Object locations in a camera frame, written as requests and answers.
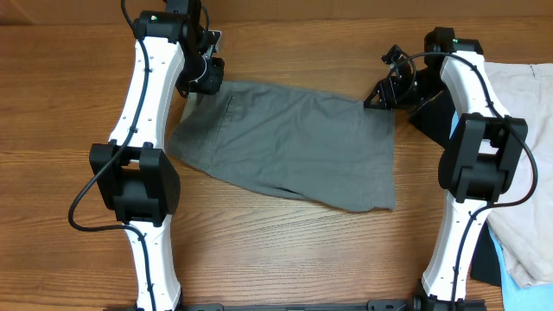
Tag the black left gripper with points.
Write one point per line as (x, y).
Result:
(212, 84)

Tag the black folded garment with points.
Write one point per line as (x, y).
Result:
(433, 117)

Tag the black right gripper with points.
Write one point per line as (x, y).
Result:
(390, 98)

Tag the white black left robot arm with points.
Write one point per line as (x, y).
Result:
(174, 52)

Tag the light blue garment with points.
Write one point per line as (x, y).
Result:
(514, 251)

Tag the grey shorts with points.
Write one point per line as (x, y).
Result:
(292, 143)

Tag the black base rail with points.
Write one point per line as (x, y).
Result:
(302, 307)

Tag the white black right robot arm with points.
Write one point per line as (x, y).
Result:
(477, 166)

